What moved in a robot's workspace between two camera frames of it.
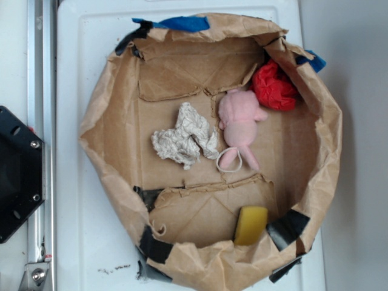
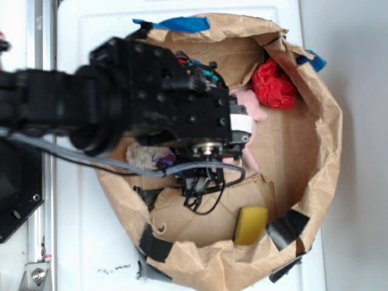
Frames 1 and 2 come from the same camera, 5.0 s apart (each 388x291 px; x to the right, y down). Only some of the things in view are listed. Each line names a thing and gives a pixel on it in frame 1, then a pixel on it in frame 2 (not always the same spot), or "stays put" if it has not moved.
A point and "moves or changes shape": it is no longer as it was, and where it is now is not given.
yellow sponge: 250,225 stays put
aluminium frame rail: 41,113 stays put
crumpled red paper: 272,88 stays put
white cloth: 182,143 moves or changes shape
